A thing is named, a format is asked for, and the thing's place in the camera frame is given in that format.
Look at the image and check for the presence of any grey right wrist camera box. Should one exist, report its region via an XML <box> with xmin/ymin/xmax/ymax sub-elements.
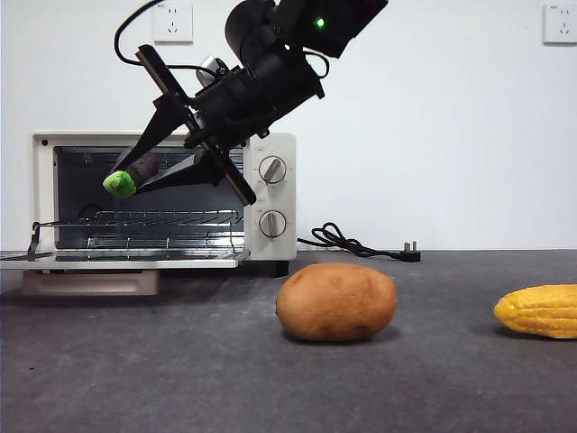
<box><xmin>197</xmin><ymin>56</ymin><xmax>229</xmax><ymax>88</ymax></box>

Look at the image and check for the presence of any black power cable with plug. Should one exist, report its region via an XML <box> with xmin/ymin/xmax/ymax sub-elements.
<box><xmin>296</xmin><ymin>222</ymin><xmax>423</xmax><ymax>263</ymax></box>

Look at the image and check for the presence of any black right camera cable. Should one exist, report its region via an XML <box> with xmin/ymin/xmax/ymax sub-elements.
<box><xmin>114</xmin><ymin>0</ymin><xmax>206</xmax><ymax>73</ymax></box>

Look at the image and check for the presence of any brown potato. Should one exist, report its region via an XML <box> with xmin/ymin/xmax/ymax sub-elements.
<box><xmin>276</xmin><ymin>263</ymin><xmax>398</xmax><ymax>342</ymax></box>

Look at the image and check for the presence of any white toaster oven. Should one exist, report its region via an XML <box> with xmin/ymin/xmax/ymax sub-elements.
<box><xmin>30</xmin><ymin>131</ymin><xmax>298</xmax><ymax>279</ymax></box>

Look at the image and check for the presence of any white wall socket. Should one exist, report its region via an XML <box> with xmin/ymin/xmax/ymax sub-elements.
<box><xmin>542</xmin><ymin>5</ymin><xmax>577</xmax><ymax>46</ymax></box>
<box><xmin>151</xmin><ymin>2</ymin><xmax>194</xmax><ymax>46</ymax></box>

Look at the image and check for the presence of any purple eggplant green stem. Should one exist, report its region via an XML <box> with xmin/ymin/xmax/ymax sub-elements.
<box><xmin>102</xmin><ymin>152</ymin><xmax>159</xmax><ymax>199</ymax></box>

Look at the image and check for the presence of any beige oven knob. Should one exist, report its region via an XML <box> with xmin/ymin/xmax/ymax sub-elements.
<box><xmin>257</xmin><ymin>156</ymin><xmax>289</xmax><ymax>185</ymax></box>
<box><xmin>257</xmin><ymin>209</ymin><xmax>288</xmax><ymax>243</ymax></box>

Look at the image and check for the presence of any yellow corn cob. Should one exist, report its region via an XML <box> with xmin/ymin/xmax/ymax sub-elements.
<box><xmin>492</xmin><ymin>284</ymin><xmax>577</xmax><ymax>340</ymax></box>

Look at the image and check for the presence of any metal wire oven rack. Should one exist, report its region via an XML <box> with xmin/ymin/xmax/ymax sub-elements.
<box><xmin>27</xmin><ymin>209</ymin><xmax>244</xmax><ymax>263</ymax></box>

